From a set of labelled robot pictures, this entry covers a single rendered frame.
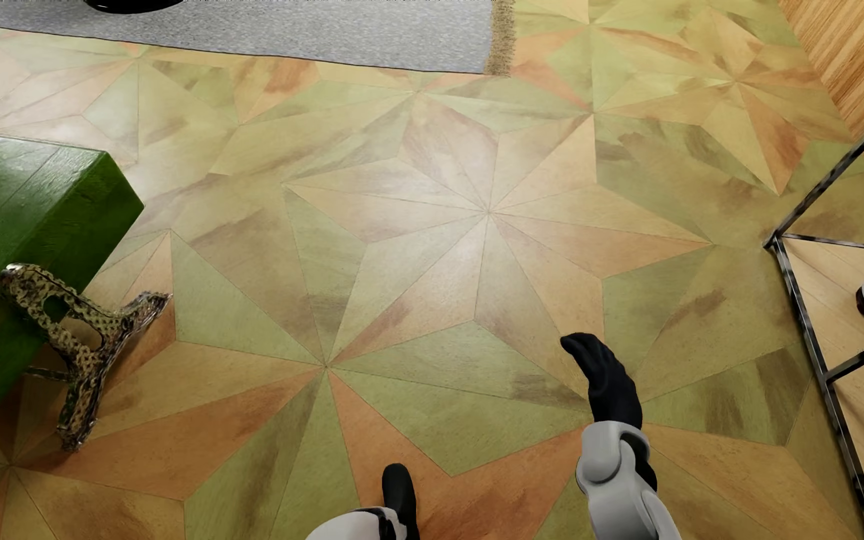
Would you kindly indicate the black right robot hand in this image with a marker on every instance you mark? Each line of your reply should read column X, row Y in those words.
column 608, row 382

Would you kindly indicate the white robot leg black foot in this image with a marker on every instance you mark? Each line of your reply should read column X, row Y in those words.
column 387, row 514

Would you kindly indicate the grey fringed rug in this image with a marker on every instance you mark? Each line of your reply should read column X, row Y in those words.
column 289, row 30

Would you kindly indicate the ornate metal cabinet leg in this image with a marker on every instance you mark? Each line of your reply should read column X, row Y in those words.
column 79, row 337

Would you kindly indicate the black round object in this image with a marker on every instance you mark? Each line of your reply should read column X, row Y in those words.
column 132, row 4

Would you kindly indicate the green wooden cabinet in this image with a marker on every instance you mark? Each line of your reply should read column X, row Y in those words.
column 12, row 247

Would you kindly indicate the black metal frame shelf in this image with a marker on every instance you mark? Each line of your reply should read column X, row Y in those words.
column 829, row 315

